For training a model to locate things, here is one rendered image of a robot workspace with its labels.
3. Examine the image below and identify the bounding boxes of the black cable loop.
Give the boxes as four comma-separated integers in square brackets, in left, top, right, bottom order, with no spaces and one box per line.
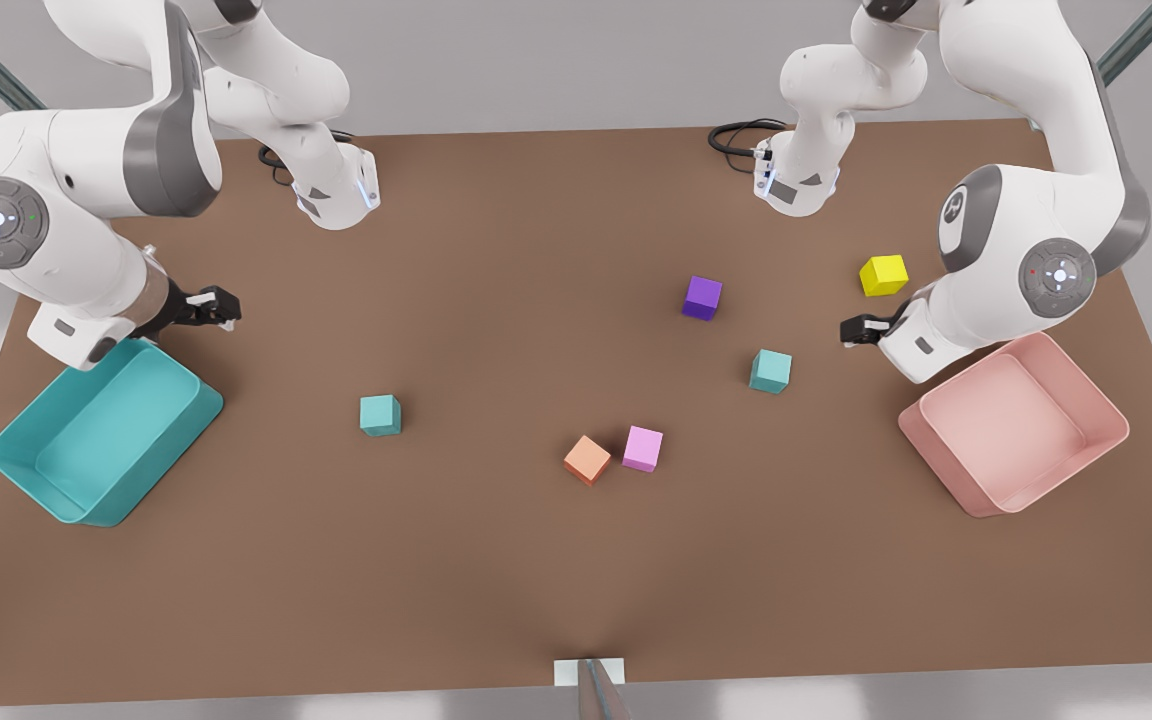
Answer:
[708,119,789,175]
[258,129,357,188]

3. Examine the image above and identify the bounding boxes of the pink cube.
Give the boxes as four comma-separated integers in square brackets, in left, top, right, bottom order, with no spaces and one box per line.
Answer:
[622,425,664,473]

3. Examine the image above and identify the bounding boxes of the pink plastic bin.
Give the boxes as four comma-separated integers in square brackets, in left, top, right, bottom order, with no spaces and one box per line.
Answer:
[898,331,1131,519]

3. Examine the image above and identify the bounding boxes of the orange cube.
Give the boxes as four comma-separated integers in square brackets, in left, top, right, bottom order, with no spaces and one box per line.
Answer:
[563,435,613,487]

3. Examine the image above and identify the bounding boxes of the yellow cube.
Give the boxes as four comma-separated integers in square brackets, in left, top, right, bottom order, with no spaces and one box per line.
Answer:
[859,254,910,298]

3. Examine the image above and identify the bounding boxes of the teal plastic bin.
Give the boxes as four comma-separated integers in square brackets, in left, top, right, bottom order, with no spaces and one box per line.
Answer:
[0,337,225,528]

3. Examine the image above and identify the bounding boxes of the light blue cube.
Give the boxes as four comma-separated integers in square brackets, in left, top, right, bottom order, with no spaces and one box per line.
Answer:
[359,394,403,438]
[749,349,793,395]

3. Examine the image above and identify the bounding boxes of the purple cube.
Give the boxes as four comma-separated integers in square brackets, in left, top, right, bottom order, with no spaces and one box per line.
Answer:
[681,276,724,322]

